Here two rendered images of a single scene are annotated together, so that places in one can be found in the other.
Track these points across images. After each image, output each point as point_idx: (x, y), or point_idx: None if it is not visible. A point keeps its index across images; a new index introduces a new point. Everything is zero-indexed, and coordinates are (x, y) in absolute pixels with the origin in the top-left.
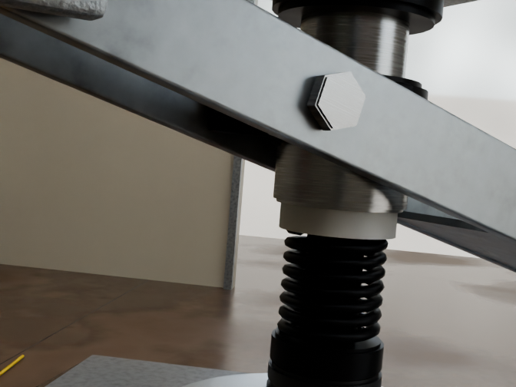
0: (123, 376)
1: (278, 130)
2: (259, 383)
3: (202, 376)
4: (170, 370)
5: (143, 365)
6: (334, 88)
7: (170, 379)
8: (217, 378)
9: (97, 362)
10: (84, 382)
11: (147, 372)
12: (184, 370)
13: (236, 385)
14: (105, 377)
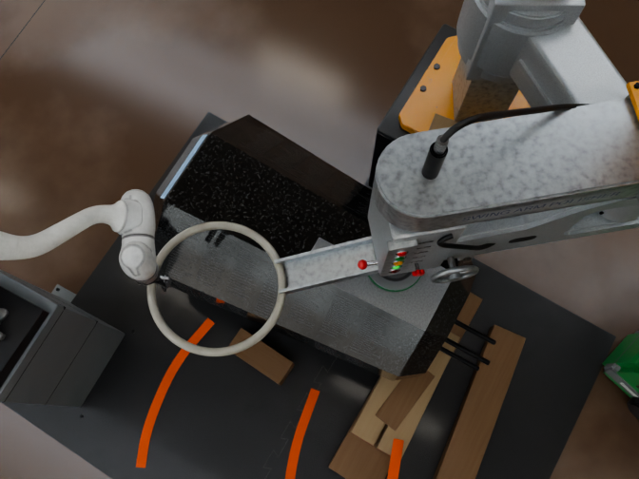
0: (419, 313)
1: None
2: (397, 283)
3: (401, 312)
4: (408, 316)
5: (414, 321)
6: None
7: (409, 310)
8: (405, 287)
9: (424, 324)
10: (428, 311)
11: (414, 316)
12: (404, 316)
13: (402, 282)
14: (423, 313)
